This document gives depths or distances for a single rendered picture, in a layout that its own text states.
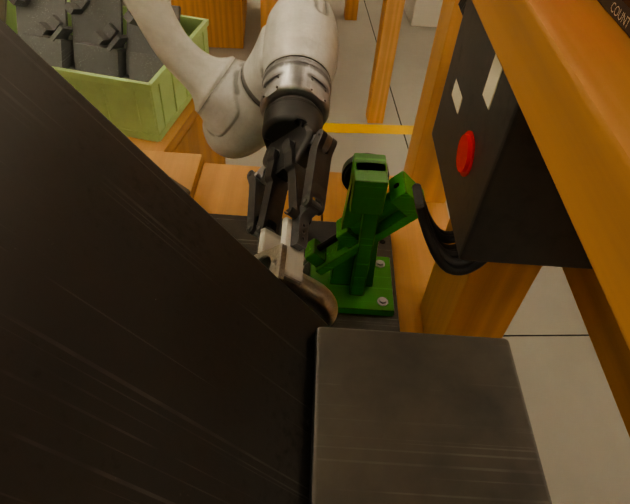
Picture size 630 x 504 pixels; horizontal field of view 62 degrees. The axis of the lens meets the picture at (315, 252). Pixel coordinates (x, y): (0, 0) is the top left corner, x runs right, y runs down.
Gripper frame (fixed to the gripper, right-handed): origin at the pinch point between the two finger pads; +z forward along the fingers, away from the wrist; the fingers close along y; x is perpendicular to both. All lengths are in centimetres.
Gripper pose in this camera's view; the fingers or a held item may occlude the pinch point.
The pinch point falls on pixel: (280, 256)
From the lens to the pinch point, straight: 57.3
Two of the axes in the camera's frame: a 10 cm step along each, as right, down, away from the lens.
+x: 6.8, 3.9, 6.2
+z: -0.5, 8.7, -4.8
